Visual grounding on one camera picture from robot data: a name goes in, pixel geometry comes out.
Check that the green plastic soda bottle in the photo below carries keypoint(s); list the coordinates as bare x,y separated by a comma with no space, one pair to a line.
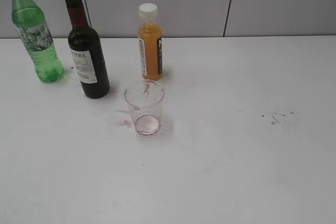
35,35

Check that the orange juice bottle white cap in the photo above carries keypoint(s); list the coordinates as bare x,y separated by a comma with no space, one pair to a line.
150,42

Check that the transparent plastic cup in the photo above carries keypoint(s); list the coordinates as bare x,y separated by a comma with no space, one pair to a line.
144,99

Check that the dark red wine bottle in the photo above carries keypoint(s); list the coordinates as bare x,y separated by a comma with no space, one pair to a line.
86,51

